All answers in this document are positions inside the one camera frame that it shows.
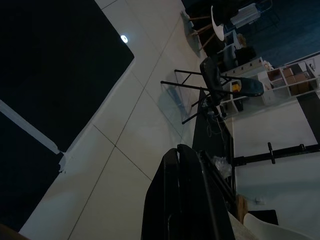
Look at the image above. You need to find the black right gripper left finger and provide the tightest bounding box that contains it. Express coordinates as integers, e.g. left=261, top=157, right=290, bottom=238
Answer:
left=141, top=147, right=181, bottom=240

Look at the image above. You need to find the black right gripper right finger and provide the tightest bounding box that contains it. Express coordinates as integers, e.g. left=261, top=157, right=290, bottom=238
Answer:
left=172, top=144, right=236, bottom=240

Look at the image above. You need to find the wooden plank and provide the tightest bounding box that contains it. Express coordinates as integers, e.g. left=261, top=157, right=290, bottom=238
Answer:
left=234, top=194, right=249, bottom=225

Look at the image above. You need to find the crumpled clear plastic bag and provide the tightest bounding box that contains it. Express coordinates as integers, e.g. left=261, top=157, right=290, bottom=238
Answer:
left=211, top=155, right=233, bottom=180

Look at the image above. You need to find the black flat panel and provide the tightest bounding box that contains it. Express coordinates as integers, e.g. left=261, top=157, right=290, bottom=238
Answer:
left=246, top=209, right=279, bottom=226

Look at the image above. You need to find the black folding chair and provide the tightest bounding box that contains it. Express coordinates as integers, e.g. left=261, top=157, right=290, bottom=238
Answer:
left=159, top=56, right=265, bottom=125

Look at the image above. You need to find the white shelf unit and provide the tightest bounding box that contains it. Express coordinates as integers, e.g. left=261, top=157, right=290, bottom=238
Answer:
left=219, top=51, right=320, bottom=116

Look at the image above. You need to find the white floor tape strip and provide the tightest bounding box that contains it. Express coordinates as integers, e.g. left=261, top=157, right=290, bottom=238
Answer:
left=0, top=99, right=67, bottom=174

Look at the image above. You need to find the black metal rack frame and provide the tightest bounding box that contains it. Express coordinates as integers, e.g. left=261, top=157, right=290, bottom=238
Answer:
left=198, top=141, right=320, bottom=216

